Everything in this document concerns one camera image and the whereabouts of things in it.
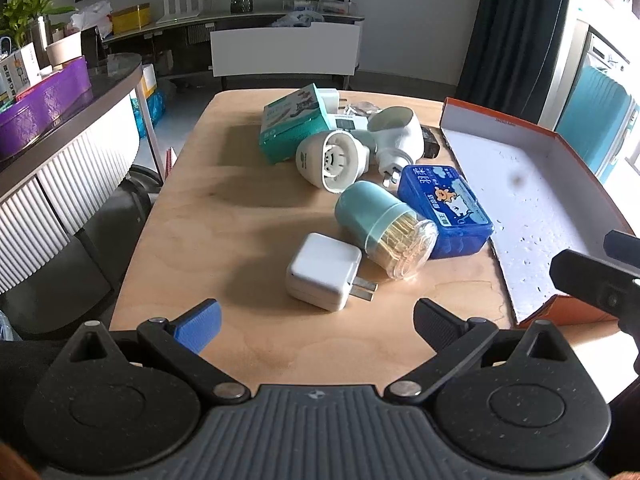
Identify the leafy green plant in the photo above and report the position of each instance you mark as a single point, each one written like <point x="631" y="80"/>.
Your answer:
<point x="20" y="15"/>

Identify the small black lighter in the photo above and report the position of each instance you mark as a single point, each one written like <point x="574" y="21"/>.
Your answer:
<point x="430" y="142"/>

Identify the purple box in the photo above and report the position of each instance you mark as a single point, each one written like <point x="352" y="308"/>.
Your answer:
<point x="40" y="105"/>

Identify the white paper cup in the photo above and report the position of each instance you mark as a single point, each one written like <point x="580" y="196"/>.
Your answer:
<point x="65" y="50"/>

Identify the small white charger plug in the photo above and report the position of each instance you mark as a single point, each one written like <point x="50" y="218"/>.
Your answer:
<point x="327" y="97"/>

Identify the clear plastic boxes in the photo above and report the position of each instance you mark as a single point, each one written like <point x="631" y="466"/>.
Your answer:
<point x="320" y="6"/>

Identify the teal adhesive bandage box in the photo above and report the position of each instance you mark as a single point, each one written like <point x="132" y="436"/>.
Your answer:
<point x="295" y="125"/>

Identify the white and yellow carton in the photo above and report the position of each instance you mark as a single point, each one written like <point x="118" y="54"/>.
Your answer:
<point x="148" y="80"/>

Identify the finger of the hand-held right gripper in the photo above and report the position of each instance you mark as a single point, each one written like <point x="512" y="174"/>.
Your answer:
<point x="622" y="245"/>
<point x="580" y="270"/>

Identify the long low media cabinet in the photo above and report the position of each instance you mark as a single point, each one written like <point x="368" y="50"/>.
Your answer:
<point x="165" y="27"/>

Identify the white washing machine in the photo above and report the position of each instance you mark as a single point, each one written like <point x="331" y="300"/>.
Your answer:
<point x="605" y="50"/>

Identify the dark curtain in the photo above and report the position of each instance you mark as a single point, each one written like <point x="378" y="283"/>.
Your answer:
<point x="515" y="35"/>

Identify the blue wrapped bottle pack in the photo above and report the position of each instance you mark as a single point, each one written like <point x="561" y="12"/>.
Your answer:
<point x="150" y="110"/>

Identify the steel bottle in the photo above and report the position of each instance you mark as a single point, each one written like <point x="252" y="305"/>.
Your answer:
<point x="40" y="40"/>

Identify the white hollow plug-in vaporizer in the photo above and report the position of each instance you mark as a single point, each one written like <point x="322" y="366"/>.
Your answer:
<point x="400" y="135"/>

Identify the white low cabinet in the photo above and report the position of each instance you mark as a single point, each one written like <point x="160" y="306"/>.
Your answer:
<point x="285" y="50"/>

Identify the white printed box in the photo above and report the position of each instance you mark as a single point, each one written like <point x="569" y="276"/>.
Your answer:
<point x="17" y="70"/>

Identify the blue plastic floss box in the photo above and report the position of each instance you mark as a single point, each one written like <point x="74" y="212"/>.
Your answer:
<point x="445" y="200"/>

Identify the white round plug-in vaporizer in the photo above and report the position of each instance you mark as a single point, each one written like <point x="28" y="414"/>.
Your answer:
<point x="315" y="155"/>

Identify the large white charger plug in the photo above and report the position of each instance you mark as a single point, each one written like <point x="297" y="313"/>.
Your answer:
<point x="320" y="267"/>

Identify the curved white ribbed counter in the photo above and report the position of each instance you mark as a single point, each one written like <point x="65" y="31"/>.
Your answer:
<point x="75" y="170"/>

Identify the yellow box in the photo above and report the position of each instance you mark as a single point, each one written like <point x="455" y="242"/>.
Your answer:
<point x="130" y="20"/>

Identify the orange cardboard box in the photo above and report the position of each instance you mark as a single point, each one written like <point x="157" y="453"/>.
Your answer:
<point x="520" y="210"/>

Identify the dark grey chair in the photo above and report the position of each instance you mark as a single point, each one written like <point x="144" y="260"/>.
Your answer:
<point x="120" y="220"/>

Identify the small white carton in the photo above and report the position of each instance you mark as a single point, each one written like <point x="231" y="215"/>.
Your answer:
<point x="345" y="122"/>

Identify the teal toothpick holder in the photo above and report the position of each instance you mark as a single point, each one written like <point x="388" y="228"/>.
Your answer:
<point x="365" y="210"/>

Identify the blue suitcase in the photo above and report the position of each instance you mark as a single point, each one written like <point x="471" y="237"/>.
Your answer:
<point x="600" y="120"/>

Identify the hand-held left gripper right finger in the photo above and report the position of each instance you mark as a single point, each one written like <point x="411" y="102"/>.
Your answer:
<point x="432" y="325"/>

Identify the white plastic bag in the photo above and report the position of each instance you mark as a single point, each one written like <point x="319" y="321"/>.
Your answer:
<point x="92" y="17"/>

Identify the grey plastic bag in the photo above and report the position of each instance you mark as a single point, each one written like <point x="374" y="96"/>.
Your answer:
<point x="295" y="20"/>

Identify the white router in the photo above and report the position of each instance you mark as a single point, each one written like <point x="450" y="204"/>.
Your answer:
<point x="180" y="10"/>

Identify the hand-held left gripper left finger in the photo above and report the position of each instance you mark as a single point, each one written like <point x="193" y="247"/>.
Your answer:
<point x="200" y="322"/>

